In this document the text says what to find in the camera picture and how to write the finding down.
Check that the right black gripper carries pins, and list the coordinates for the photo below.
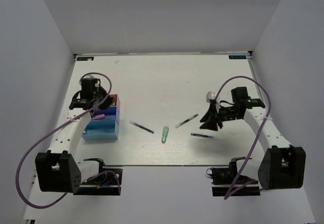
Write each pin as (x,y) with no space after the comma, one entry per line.
(210,117)

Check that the green ink clear pen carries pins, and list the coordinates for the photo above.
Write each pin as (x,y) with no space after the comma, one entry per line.
(186,121)

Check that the right table corner label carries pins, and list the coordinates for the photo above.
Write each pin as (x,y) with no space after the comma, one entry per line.
(237,57)

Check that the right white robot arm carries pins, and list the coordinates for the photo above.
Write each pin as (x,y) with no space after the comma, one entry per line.
(283,165)

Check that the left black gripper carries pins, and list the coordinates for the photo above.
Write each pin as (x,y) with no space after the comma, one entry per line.
(109,99)

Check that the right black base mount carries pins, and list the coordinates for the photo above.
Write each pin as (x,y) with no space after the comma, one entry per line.
(222,178)

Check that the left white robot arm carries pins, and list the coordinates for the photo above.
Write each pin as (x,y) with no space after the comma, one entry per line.
(57,170)

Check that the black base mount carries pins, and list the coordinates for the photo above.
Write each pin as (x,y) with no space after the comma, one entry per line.
(107,184)
(222,178)

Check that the pink eraser stick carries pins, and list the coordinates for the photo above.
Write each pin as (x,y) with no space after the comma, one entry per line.
(99,117)

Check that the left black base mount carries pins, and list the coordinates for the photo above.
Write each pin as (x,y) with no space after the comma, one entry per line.
(107,184)

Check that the blue ink pen right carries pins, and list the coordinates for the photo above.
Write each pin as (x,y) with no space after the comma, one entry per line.
(201,136)

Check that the pink blue tiered organizer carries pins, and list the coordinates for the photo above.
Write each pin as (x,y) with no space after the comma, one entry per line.
(104,129)

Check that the table corner label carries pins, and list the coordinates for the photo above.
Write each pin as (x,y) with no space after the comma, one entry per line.
(85,58)
(237,57)

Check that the left table corner label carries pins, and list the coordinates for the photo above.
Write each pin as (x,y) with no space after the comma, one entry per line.
(85,58)

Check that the purple ink pen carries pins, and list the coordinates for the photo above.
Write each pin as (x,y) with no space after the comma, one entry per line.
(141,127)

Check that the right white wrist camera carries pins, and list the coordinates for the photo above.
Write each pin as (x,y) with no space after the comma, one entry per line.
(211,98)

